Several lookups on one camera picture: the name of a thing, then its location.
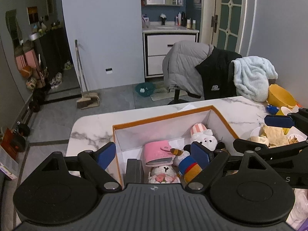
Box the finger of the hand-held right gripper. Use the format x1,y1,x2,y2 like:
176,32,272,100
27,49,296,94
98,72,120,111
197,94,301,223
233,138,308,160
264,108,308,133

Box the teal basin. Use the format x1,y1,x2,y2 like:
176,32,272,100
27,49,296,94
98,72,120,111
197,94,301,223
135,82,156,98

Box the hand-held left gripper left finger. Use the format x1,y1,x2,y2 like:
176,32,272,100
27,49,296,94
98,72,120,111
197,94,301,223
42,142,121,192

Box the yellow bowl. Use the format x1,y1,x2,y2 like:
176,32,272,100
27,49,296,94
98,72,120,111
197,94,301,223
268,84,297,110

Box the dark orange painting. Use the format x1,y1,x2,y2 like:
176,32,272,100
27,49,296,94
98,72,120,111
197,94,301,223
27,6,39,25

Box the orange cardboard storage box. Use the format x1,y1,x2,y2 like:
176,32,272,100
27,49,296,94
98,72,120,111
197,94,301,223
112,105,241,189

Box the clear glass plate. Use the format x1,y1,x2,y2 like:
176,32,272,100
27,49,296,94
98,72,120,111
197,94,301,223
286,188,308,227

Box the grey puffer jacket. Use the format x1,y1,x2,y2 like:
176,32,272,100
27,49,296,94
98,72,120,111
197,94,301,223
162,40,214,95

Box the white and blue box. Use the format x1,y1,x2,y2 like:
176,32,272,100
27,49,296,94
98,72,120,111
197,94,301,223
0,147,18,181

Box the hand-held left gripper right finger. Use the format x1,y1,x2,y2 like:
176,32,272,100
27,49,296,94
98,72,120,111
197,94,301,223
189,141,264,190

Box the basketball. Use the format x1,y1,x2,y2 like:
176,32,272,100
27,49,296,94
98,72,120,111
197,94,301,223
20,65,33,78

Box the white bowl with buns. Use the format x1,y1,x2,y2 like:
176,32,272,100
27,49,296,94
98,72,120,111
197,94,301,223
250,125,272,147

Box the yellow cup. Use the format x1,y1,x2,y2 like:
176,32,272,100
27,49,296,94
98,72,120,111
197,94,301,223
275,106,293,116

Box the white vanity cabinet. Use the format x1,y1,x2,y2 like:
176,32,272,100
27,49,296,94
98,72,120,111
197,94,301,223
142,26,200,79

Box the cream and pink crochet doll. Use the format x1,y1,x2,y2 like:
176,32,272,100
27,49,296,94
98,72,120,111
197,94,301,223
147,165,181,184

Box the red box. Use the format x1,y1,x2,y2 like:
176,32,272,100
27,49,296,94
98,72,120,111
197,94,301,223
1,128,20,160

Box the dark grey case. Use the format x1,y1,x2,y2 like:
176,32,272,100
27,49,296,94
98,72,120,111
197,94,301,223
126,158,145,189

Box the white bowl with fries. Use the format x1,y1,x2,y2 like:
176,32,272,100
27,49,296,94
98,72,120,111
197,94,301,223
287,132,308,147

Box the wavy wall mirror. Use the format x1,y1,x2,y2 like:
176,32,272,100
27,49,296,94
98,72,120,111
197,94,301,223
5,9,23,50

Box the small blue object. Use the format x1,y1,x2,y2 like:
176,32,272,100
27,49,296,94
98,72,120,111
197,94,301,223
266,105,281,115

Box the black jacket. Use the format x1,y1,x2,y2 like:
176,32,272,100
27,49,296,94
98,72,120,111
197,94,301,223
195,47,242,100

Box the bath mat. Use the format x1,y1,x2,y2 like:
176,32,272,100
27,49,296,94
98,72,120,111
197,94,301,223
150,87,176,101

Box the glass panel door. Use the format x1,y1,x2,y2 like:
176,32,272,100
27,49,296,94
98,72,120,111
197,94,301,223
212,0,248,56

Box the light blue fleece blanket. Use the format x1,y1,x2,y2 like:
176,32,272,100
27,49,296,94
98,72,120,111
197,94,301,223
232,56,278,102

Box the brown plush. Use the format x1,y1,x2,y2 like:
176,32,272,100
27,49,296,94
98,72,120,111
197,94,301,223
170,148,204,183

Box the broom with dustpan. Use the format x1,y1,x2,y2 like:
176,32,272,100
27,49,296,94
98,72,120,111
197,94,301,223
74,40,100,110

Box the pink wallet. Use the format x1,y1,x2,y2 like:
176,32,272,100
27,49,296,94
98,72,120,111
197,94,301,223
144,140,176,166

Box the dark hallway cabinet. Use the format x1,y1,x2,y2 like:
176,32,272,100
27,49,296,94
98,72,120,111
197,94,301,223
34,26,70,87

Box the white plush with striped hat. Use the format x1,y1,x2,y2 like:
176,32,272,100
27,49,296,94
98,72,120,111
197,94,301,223
183,123,225,154

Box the patterned ball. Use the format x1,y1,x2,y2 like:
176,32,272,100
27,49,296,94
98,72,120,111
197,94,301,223
26,77,38,90

